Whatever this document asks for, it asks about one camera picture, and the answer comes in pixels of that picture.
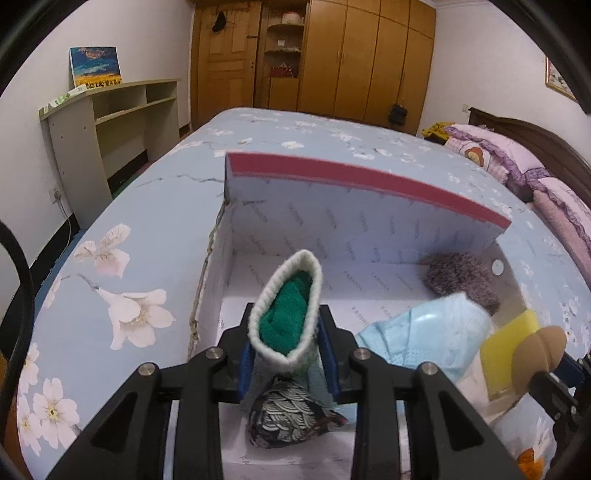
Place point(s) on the brown wooden cabinet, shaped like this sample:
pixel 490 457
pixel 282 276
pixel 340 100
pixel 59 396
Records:
pixel 7 406

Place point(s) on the purple frilled cartoon pillow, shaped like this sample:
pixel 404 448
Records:
pixel 489 147

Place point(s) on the yellow sponge pad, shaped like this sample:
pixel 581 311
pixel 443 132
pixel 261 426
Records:
pixel 501 355

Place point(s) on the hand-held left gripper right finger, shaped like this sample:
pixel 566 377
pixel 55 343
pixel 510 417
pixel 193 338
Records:
pixel 330 364

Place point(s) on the white wall socket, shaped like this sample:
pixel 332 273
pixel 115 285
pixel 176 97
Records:
pixel 56 195

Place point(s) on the black hanging bag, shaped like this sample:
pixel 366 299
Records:
pixel 398 114

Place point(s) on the green and white knit sock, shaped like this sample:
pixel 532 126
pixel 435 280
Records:
pixel 286 309

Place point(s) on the blue and yellow painting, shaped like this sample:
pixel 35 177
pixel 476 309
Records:
pixel 94 67

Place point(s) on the wooden door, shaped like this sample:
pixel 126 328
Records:
pixel 226 83

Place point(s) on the wooden wardrobe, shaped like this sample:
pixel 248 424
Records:
pixel 360 60

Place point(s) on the wooden corner shelf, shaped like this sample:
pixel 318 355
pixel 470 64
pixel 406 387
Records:
pixel 279 92

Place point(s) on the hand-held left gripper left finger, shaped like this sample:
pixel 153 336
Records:
pixel 244 369

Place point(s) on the framed wall picture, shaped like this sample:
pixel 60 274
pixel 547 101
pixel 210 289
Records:
pixel 559 78

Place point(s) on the pink folded blanket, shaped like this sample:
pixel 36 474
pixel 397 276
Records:
pixel 563 226

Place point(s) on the beige stocking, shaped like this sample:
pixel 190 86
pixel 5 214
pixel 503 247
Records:
pixel 531 360

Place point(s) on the yellow knitted cloth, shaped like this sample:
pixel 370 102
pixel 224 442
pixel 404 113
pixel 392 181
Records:
pixel 436 129

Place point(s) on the black hanging cloth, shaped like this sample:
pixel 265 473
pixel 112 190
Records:
pixel 219 22

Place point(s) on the black patterned cloth pouch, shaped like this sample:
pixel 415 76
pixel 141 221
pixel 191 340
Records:
pixel 286 410

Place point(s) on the dark wooden headboard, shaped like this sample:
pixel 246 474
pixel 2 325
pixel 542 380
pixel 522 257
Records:
pixel 545 138

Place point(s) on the purple knit sock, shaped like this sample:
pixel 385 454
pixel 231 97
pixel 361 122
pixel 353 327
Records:
pixel 461 277

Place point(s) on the green and white packet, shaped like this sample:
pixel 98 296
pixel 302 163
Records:
pixel 60 100

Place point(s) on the beige open shelf unit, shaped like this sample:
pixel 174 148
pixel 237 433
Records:
pixel 74 152

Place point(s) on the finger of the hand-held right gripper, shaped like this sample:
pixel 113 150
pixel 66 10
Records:
pixel 571 371
pixel 551 392

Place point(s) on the orange mesh cloth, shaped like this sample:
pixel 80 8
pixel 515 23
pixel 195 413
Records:
pixel 526 463

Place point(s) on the pink cardboard box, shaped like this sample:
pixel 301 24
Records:
pixel 369 221

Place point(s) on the blue floral bedsheet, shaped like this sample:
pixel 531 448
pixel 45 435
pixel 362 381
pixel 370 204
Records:
pixel 161 194

